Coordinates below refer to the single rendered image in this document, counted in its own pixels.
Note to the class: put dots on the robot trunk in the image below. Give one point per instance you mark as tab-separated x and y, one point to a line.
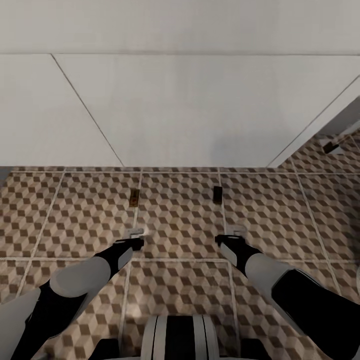
180	337

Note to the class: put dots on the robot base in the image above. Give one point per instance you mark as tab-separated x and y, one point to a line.
108	349

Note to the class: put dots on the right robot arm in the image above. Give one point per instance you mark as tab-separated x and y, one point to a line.
330	320

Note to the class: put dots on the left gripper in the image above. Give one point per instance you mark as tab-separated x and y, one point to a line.
136	243

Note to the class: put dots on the mousetrap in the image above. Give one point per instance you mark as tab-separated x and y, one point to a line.
134	198
217	195

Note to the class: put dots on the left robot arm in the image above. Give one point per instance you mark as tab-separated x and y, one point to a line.
32	318

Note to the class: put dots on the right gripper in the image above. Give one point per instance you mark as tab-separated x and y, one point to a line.
220	238

